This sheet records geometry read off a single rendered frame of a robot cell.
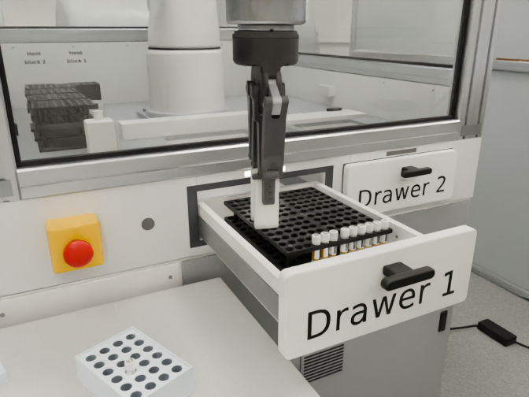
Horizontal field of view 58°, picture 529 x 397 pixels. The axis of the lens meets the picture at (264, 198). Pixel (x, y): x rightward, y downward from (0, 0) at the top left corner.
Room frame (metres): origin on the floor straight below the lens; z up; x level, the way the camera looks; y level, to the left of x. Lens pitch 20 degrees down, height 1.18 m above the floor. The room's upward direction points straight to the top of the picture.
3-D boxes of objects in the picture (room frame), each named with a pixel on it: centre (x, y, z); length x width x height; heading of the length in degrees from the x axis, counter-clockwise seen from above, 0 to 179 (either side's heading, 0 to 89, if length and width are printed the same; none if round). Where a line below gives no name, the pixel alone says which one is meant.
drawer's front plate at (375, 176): (0.95, -0.29, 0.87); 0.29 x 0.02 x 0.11; 117
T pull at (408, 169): (0.92, -0.30, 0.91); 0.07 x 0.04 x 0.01; 117
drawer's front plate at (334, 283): (0.52, -0.15, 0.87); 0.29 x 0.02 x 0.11; 117
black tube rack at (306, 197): (0.70, -0.06, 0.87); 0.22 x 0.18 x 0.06; 27
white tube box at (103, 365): (0.48, 0.16, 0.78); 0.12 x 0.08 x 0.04; 49
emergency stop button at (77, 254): (0.62, 0.27, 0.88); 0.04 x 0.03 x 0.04; 117
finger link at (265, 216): (0.56, 0.00, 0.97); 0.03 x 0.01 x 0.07; 101
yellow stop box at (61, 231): (0.65, 0.28, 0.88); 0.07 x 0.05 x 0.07; 117
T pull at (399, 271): (0.50, -0.16, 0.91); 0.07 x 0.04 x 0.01; 117
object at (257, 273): (0.71, -0.06, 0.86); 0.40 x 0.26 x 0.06; 27
